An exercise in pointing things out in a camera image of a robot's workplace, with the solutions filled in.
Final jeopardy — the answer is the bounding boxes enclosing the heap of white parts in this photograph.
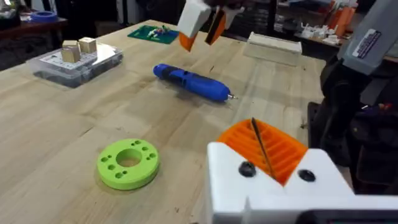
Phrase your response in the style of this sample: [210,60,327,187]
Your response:
[298,22,342,46]

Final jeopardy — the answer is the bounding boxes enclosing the dark side table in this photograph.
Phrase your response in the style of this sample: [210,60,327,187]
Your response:
[0,17,68,43]

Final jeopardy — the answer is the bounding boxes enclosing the blue electric screwdriver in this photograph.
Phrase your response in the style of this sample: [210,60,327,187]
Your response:
[152,63,239,103]

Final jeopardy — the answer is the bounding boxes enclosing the green board with toy blocks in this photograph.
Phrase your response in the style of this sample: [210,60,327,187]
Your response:
[127,24,180,45]

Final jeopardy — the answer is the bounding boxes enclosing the green disc with holes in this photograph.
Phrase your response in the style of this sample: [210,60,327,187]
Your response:
[96,138,160,191]

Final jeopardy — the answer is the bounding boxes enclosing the orange printed parts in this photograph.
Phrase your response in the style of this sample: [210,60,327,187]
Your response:
[328,5,356,37]

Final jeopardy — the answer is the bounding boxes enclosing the beige wooden cube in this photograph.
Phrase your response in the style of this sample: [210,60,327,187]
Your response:
[60,39,82,64]
[78,36,98,55]

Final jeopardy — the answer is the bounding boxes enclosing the blue tape roll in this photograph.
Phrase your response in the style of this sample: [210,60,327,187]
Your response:
[29,10,59,24]

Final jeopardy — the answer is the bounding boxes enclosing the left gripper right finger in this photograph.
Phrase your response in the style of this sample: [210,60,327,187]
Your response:
[252,118,356,197]

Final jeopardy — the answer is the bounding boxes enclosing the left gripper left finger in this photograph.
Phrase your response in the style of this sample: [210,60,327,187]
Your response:
[206,118,285,224]

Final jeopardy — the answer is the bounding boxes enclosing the clear plastic parts box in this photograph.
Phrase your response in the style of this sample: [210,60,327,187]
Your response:
[25,42,124,89]

